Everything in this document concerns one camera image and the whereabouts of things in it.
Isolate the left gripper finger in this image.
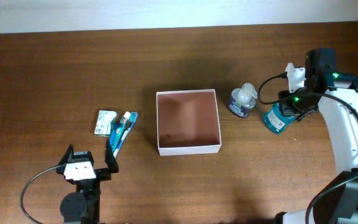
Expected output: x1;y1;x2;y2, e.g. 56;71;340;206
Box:
58;144;73;166
104;140;119;174

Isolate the small toothpaste tube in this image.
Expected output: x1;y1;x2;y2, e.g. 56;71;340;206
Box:
113;111;131;157

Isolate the black cable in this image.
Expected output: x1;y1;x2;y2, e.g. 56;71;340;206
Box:
19;164;65;224
257;72;358;224

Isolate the white square cardboard box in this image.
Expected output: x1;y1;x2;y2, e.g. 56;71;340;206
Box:
156;89;222;156

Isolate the green white soap packet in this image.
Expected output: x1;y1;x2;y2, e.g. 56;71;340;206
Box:
94;110;117;137

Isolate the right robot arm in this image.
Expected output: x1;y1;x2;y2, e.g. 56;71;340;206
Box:
275;48;358;223

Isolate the right black cable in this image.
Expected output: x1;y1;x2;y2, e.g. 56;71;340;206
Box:
257;72;358;224

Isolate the left black cable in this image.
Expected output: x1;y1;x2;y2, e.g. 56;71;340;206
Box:
19;164;65;224

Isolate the clear pump soap bottle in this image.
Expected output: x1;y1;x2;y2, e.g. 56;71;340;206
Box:
227;83;258;118

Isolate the blue white toothbrush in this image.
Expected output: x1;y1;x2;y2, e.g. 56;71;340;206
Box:
110;111;138;157

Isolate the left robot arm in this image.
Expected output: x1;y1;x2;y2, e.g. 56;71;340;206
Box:
57;141;119;224

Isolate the blue mouthwash bottle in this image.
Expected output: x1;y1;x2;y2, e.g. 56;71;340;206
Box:
264;103;295;134

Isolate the blue disposable razor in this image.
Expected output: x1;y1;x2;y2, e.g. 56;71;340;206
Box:
109;123;124;150

